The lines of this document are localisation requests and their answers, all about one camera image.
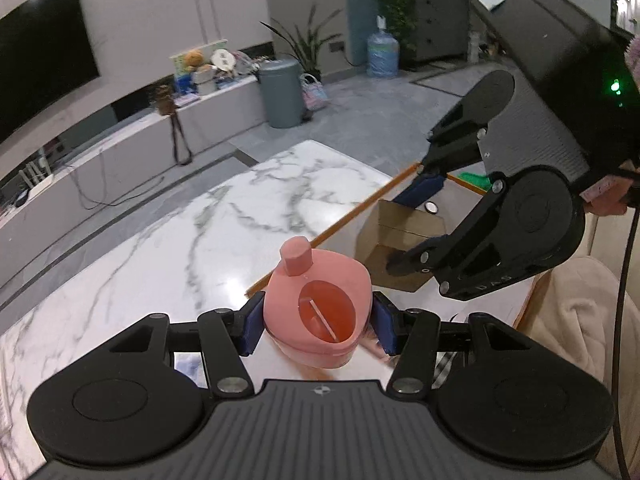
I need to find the green potted plant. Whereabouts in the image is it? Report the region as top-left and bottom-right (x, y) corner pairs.
(262, 3), (343, 79)

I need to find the black television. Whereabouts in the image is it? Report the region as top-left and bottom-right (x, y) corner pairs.
(0, 0), (100, 140)

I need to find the water jug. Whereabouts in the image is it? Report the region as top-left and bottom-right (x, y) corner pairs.
(367, 15), (399, 78)

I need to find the pink plastic cup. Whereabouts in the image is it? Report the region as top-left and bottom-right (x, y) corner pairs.
(264, 236), (372, 368)

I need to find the white tv console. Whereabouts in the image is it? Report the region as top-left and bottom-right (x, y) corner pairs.
(1, 77), (265, 283)

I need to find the brown cardboard box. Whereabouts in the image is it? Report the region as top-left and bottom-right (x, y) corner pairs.
(355, 200), (446, 292)

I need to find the brown camera with strap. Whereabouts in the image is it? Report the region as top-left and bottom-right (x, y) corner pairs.
(155, 84), (193, 166)

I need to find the dark illustrated box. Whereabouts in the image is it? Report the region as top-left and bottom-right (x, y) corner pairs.
(174, 352), (208, 389)

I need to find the dark grey cabinet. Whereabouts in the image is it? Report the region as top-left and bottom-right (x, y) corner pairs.
(414, 0), (470, 62)

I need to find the plaid glasses case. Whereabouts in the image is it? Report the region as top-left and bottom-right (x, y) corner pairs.
(432, 351), (458, 389)

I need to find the grey trash bin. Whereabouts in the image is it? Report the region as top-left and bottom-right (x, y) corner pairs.
(257, 58), (306, 129)

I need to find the person hand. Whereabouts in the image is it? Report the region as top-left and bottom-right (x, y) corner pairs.
(585, 177), (634, 217)

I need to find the patterned gift bag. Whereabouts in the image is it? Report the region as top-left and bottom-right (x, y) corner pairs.
(300, 73), (329, 112)

